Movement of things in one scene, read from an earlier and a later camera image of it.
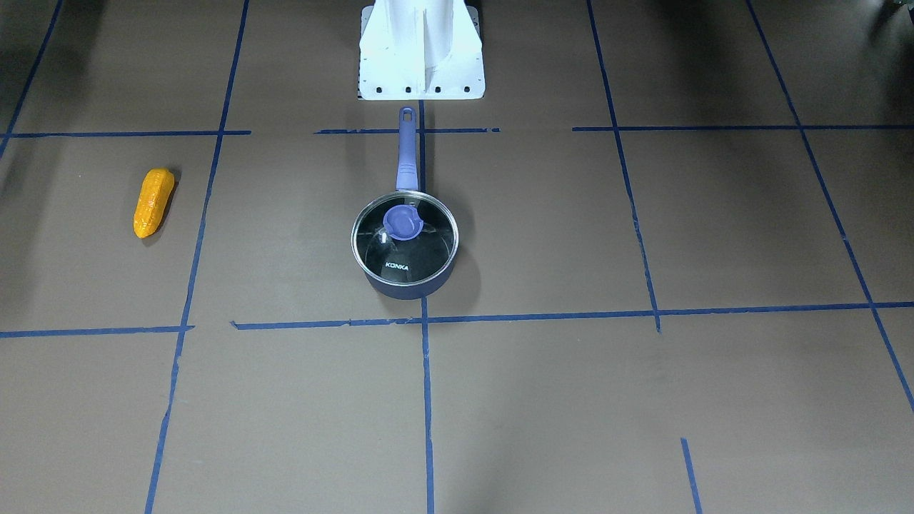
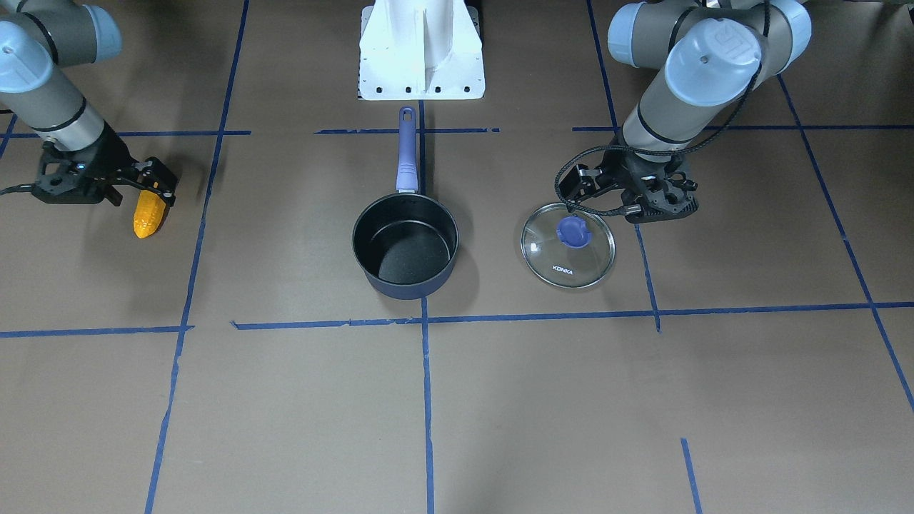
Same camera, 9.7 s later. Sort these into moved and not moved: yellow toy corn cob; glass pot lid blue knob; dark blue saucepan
Moved: glass pot lid blue knob
Not moved: dark blue saucepan; yellow toy corn cob
